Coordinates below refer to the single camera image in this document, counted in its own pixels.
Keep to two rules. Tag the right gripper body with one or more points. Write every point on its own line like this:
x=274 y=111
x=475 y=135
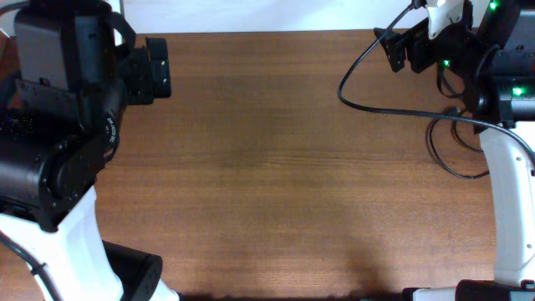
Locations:
x=455 y=48

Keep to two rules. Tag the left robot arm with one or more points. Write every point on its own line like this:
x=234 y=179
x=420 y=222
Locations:
x=79 y=69

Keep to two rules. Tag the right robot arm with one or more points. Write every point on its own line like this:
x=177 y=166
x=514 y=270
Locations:
x=496 y=63

